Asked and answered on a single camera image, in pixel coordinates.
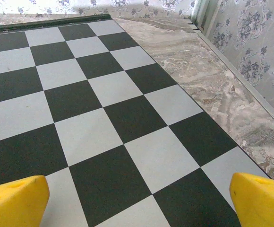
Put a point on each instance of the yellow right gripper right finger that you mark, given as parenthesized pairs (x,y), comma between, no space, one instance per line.
(262,205)

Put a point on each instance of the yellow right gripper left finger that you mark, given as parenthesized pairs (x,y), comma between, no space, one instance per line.
(16,203)

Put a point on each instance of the folded black grey chessboard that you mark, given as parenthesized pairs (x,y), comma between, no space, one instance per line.
(104,118)

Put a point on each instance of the aluminium frame rail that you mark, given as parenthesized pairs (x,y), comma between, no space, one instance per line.
(265,106)

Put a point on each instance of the aluminium frame post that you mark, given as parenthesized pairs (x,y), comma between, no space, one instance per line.
(203,14)

